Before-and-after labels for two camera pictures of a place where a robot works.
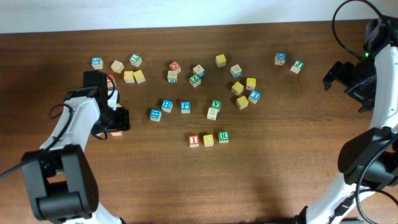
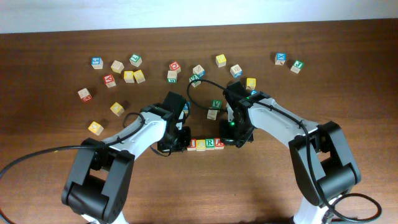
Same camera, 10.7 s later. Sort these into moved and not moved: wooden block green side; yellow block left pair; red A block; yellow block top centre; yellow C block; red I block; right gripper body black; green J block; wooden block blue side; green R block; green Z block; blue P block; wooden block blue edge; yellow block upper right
Moved: green R block; red A block; right gripper body black; yellow C block; red I block
Not moved: green J block; wooden block blue edge; yellow block upper right; wooden block blue side; yellow block left pair; yellow block top centre; blue P block; wooden block green side; green Z block
